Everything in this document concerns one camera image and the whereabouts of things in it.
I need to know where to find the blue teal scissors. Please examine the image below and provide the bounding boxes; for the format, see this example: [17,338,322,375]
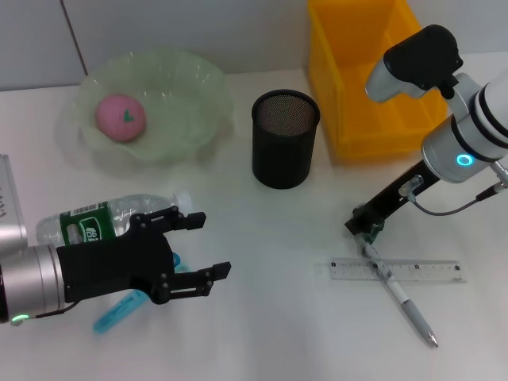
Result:
[93,253,192,337]

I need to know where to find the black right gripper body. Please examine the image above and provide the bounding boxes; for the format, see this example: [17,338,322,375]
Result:
[352,160,442,232]

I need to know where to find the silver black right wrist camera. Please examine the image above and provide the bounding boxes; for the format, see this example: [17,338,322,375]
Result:
[364,24,464,104]

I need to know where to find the translucent green fruit plate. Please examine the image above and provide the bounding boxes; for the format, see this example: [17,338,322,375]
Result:
[59,48,237,176]

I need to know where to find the clear green-label water bottle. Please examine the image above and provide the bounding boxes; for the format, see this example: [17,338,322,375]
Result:
[36,192,194,248]

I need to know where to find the green plastic wrapper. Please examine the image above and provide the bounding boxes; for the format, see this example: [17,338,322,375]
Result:
[352,203,386,244]

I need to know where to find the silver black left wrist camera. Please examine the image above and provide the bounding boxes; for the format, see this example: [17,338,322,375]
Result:
[0,154,29,255]

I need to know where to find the yellow plastic bin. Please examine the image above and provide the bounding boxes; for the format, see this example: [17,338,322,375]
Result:
[307,0,452,161]

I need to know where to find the black mesh pen holder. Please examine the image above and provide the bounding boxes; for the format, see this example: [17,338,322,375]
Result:
[250,90,321,191]

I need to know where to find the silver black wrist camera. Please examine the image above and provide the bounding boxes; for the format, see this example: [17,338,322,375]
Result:
[0,154,29,255]
[364,24,464,104]

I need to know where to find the white grey pen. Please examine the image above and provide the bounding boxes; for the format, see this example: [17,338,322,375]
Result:
[360,241,440,349]

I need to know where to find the pink toy peach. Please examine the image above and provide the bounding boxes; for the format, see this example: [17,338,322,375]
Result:
[94,93,148,143]

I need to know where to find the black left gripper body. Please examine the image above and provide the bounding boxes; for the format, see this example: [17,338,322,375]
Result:
[55,213,176,306]

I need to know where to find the grey right arm cable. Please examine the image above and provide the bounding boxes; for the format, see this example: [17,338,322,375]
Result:
[399,160,508,217]

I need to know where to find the clear plastic ruler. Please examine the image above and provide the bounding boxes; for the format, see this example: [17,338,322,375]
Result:
[330,256,468,283]

